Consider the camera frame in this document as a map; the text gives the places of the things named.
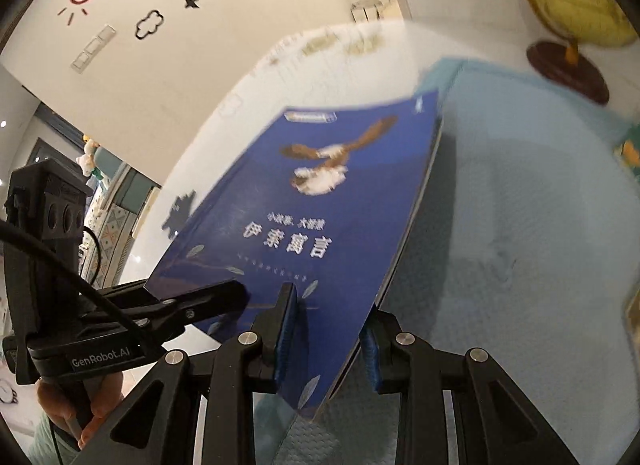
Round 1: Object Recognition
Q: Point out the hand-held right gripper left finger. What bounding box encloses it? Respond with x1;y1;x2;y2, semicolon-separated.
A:
100;281;299;465

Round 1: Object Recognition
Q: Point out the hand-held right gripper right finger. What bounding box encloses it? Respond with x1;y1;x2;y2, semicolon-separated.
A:
359;311;579;465

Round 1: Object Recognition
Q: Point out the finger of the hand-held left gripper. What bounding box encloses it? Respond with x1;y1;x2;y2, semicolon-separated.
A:
91;283;162;314
129;280;250;347

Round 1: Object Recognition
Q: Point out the blue eagle cover book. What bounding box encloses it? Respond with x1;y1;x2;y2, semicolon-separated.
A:
145;89;445;421

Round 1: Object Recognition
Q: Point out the person's left forearm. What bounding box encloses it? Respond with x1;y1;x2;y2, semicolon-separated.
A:
30;417;83;465

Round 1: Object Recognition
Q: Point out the person's left hand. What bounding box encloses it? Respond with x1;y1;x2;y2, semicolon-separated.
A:
36;371;126;452

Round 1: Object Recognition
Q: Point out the small plush toy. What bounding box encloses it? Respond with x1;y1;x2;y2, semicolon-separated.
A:
77;134;103;181

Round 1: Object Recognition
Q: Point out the light blue mat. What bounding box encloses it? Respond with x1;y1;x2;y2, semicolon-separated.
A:
252;58;640;465

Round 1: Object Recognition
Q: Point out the white wall switch panel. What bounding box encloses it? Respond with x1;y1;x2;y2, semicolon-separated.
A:
70;24;119;74

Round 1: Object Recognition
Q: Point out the cloud outline wall decal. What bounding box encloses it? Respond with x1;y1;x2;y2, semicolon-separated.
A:
134;9;167;41

